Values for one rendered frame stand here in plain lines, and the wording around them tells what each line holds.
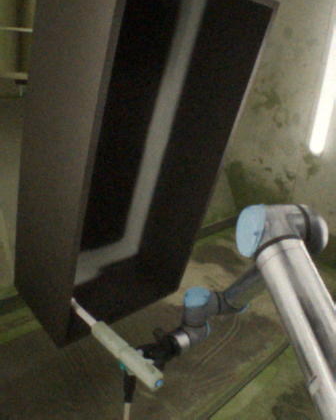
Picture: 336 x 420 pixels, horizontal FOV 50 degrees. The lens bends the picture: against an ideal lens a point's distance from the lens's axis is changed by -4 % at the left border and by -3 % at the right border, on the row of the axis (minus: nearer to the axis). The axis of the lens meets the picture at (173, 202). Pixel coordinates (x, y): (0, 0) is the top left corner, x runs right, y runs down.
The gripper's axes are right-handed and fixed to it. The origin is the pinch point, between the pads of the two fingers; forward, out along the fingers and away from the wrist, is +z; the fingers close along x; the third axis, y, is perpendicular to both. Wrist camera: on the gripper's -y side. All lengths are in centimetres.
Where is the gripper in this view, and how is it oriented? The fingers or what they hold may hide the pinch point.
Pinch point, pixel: (129, 367)
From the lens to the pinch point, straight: 125.1
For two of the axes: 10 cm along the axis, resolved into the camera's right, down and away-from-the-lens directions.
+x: -7.1, -3.8, 5.9
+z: -6.8, 1.6, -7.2
